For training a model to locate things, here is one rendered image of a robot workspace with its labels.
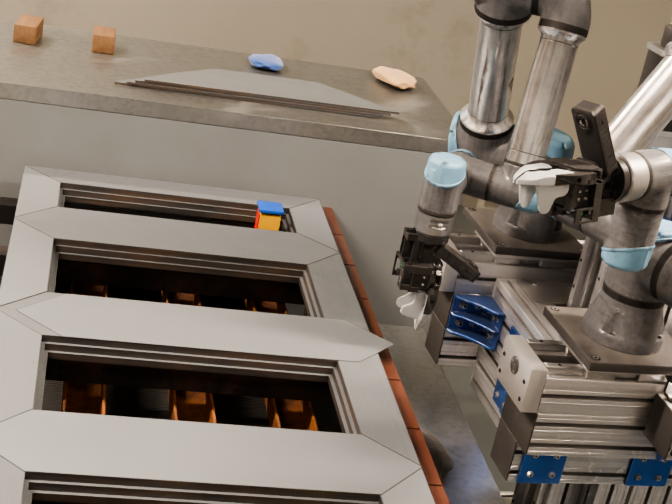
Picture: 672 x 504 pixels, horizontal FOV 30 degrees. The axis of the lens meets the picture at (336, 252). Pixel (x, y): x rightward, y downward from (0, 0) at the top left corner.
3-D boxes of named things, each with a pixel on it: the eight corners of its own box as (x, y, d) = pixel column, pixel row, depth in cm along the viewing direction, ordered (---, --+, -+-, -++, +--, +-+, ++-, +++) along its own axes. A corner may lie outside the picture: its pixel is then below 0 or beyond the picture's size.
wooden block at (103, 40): (113, 55, 341) (115, 37, 339) (91, 52, 339) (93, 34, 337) (113, 45, 350) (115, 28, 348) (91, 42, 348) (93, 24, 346)
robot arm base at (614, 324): (639, 319, 242) (653, 272, 238) (675, 357, 229) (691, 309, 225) (568, 314, 238) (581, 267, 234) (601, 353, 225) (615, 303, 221)
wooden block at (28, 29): (35, 45, 335) (36, 27, 333) (12, 41, 334) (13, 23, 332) (42, 35, 346) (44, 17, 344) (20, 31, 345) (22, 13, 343)
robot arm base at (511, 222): (544, 218, 286) (555, 178, 282) (570, 245, 272) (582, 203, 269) (483, 213, 281) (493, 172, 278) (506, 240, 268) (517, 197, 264)
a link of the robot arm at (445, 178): (474, 157, 241) (463, 168, 234) (461, 209, 245) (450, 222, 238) (435, 146, 243) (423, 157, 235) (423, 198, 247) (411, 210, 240)
